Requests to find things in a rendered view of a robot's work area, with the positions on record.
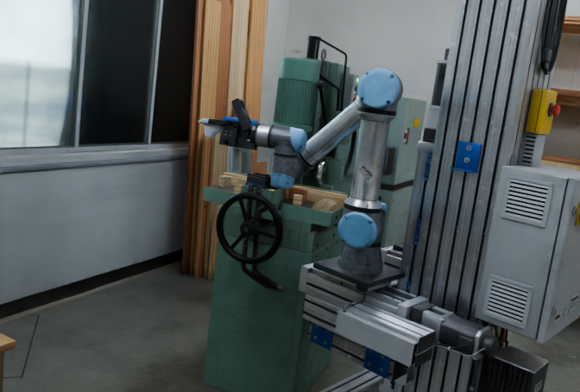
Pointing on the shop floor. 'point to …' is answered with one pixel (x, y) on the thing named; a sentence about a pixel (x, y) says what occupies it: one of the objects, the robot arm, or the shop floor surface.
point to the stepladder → (238, 156)
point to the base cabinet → (262, 324)
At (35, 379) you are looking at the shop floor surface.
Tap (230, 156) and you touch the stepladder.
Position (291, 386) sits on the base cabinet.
